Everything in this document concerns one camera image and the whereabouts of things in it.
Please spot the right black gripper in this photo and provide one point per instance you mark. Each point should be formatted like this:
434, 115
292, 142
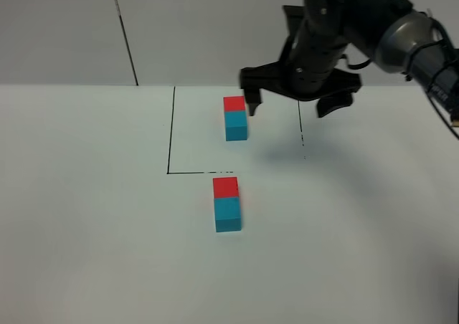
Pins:
305, 71

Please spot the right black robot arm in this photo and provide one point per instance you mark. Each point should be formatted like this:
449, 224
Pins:
392, 35

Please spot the red template block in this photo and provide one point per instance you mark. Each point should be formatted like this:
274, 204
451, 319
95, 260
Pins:
234, 103

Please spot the blue template block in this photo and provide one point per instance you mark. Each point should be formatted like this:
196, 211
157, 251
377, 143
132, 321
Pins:
236, 125

